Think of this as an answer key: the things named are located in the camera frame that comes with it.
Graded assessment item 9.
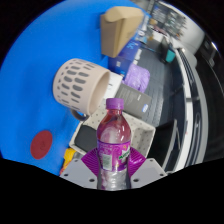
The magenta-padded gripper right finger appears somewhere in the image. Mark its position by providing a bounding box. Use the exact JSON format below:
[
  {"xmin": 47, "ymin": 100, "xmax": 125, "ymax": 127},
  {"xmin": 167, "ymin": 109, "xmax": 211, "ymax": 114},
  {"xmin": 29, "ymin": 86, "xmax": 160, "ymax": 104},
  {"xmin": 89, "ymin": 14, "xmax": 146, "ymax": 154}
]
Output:
[{"xmin": 126, "ymin": 146, "xmax": 168, "ymax": 190}]

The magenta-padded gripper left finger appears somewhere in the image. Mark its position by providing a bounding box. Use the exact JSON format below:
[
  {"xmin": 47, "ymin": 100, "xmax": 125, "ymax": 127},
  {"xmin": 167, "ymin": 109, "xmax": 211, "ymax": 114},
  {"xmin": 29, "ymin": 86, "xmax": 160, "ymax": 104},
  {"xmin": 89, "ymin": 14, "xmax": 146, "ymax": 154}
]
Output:
[{"xmin": 59, "ymin": 148, "xmax": 100, "ymax": 190}]

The clear bottle with purple cap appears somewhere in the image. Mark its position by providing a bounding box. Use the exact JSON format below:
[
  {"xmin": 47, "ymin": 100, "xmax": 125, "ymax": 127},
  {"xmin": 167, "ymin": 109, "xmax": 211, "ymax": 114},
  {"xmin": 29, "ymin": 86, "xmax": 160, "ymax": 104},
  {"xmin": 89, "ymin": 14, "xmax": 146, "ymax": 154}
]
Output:
[{"xmin": 96, "ymin": 97, "xmax": 133, "ymax": 191}]

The yellow multimeter with red leads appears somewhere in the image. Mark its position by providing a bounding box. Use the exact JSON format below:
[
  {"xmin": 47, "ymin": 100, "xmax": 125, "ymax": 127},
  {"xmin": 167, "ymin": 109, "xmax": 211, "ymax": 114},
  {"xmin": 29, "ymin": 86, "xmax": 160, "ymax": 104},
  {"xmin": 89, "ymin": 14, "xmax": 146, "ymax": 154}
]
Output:
[{"xmin": 59, "ymin": 148, "xmax": 78, "ymax": 176}]

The black rounded speaker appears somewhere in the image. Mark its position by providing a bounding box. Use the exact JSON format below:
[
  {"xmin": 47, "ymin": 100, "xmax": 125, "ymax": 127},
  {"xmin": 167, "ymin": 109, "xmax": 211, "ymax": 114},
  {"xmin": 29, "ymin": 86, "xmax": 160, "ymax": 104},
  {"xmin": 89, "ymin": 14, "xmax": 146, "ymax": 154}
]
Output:
[{"xmin": 74, "ymin": 124, "xmax": 99, "ymax": 154}]

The white dotted storage bin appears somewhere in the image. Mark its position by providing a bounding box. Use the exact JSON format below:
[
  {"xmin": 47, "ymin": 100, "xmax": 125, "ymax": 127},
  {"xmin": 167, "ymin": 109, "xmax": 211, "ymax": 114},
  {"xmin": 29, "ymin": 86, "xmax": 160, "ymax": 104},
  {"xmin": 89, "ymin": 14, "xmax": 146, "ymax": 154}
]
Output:
[{"xmin": 68, "ymin": 99, "xmax": 156, "ymax": 158}]

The flat round red coaster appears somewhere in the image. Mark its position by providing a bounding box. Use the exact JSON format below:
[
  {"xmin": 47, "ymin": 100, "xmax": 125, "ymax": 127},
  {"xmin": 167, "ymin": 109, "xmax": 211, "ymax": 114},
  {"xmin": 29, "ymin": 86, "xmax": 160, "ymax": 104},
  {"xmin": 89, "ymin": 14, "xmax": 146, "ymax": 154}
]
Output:
[{"xmin": 30, "ymin": 130, "xmax": 54, "ymax": 160}]

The dark grey upright box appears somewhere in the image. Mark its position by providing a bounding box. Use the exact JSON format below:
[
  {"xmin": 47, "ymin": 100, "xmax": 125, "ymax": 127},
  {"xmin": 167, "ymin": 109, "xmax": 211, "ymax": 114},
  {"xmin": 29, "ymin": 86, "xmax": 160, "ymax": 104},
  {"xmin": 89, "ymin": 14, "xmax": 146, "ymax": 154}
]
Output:
[{"xmin": 114, "ymin": 83, "xmax": 153, "ymax": 120}]

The black overhead shelf unit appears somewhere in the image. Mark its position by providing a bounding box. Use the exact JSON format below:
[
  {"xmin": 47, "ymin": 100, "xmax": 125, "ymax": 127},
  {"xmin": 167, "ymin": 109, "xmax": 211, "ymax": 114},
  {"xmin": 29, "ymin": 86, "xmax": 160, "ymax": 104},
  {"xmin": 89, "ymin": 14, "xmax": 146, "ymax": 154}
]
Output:
[{"xmin": 171, "ymin": 43, "xmax": 221, "ymax": 173}]

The beige patterned mug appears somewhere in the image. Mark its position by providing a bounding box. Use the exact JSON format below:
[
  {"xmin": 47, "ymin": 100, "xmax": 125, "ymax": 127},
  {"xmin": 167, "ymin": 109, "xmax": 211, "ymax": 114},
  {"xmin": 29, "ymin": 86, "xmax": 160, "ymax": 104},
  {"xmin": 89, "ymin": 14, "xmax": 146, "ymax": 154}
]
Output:
[{"xmin": 52, "ymin": 58, "xmax": 112, "ymax": 122}]

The purple plastic bag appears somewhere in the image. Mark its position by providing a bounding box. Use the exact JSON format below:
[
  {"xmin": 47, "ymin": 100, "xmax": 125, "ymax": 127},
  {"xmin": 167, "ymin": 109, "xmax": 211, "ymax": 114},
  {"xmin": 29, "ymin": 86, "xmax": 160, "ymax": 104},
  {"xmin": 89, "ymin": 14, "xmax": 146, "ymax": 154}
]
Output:
[{"xmin": 123, "ymin": 63, "xmax": 151, "ymax": 94}]

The brown cardboard box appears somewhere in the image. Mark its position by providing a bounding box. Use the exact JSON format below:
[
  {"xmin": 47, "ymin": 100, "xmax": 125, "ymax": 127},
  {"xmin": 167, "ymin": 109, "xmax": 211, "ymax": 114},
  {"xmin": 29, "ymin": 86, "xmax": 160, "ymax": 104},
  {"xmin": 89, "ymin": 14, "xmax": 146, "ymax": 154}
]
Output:
[{"xmin": 100, "ymin": 6, "xmax": 145, "ymax": 59}]

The background storage shelf unit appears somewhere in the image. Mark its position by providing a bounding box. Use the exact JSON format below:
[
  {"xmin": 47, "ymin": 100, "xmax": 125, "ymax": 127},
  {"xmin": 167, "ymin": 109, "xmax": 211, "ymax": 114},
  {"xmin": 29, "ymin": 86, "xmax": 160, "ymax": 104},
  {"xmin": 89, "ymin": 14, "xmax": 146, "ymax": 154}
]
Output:
[{"xmin": 149, "ymin": 3, "xmax": 189, "ymax": 34}]

